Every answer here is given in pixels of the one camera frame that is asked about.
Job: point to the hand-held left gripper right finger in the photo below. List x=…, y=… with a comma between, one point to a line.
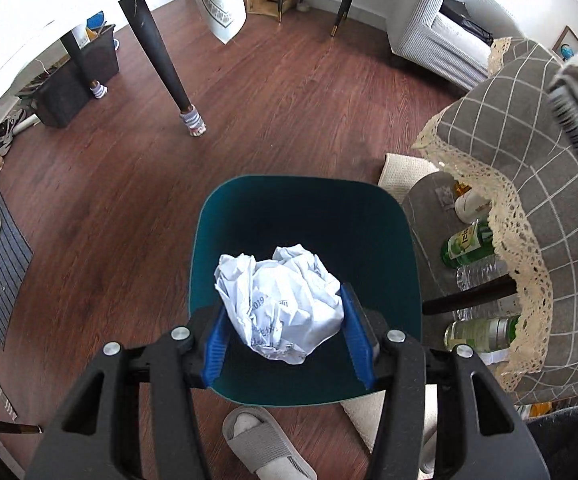
x=358, y=335

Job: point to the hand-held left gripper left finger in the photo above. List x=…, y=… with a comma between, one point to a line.
x=214, y=347

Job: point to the white paper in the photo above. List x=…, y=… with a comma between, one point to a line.
x=279, y=300

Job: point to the teal plastic bin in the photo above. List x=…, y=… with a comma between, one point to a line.
x=294, y=210

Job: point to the blue globe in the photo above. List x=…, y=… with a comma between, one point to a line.
x=567, y=51

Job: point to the grey checked lace tablecloth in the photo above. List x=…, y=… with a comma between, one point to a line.
x=534, y=160

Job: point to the grey slipper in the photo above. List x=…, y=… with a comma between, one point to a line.
x=264, y=445

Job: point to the black round table leg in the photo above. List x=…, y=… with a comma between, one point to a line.
x=469, y=296

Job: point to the clear glass bottle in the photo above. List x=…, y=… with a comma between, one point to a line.
x=479, y=334

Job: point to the grey round table shelf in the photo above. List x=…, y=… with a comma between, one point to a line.
x=429, y=220

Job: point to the clear water bottle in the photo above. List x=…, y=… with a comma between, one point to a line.
x=481, y=272

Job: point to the clear plastic bottle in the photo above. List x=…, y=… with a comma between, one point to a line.
x=494, y=309

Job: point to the black bag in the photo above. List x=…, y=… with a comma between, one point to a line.
x=469, y=22

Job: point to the green label bottle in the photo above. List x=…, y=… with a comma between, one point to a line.
x=466, y=244

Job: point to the white plastic bottle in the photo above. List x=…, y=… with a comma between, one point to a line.
x=471, y=206

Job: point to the white armchair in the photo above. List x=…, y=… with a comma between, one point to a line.
x=429, y=25

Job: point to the striped knife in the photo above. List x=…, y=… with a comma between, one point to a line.
x=3, y=397

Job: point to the striped grey doormat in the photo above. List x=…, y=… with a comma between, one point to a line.
x=6, y=270

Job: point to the black rod with gold tip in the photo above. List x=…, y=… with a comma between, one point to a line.
x=4, y=426

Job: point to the striped table leg sock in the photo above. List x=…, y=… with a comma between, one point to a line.
x=98, y=91
x=192, y=122

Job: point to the black cloth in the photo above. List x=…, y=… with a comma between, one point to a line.
x=564, y=440

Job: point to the black storage box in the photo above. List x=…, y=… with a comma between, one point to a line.
x=64, y=90

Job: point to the white black sneakers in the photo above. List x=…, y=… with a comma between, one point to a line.
x=6, y=132

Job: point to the blue yellow packet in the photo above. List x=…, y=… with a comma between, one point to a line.
x=94, y=22

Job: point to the white tablecloth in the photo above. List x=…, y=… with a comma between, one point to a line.
x=29, y=10

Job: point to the wooden picture frame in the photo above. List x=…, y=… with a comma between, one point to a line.
x=566, y=37

